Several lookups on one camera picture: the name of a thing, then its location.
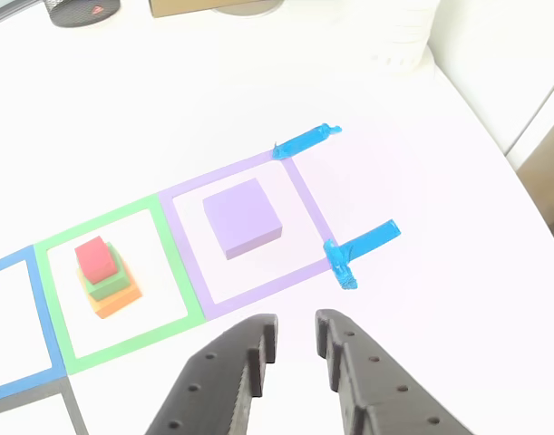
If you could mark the orange cube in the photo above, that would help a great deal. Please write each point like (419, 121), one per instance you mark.
(118, 303)

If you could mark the green cube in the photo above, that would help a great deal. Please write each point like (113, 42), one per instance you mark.
(106, 287)

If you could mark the purple cube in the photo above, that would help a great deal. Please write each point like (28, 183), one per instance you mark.
(240, 217)

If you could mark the small red cube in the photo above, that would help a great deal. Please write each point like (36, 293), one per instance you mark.
(94, 260)

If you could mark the blue tape strip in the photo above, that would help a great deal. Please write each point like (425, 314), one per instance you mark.
(344, 263)
(304, 141)

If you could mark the white slotted printed cylinder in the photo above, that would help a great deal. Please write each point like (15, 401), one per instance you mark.
(394, 36)

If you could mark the polymaker printed cardboard box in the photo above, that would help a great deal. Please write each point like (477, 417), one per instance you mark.
(181, 6)

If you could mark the grey round disc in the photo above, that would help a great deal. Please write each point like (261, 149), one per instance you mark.
(247, 6)

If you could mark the red item in bin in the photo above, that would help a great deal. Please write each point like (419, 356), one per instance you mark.
(97, 9)

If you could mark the black mesh bin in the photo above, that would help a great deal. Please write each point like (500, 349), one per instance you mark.
(81, 11)

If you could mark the black square frame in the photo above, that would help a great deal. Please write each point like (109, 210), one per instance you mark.
(72, 408)

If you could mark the green square frame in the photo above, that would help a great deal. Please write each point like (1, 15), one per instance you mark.
(168, 254)

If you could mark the blue square frame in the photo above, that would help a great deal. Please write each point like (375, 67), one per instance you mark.
(45, 317)

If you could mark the purple square frame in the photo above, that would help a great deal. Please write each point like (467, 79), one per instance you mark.
(313, 204)

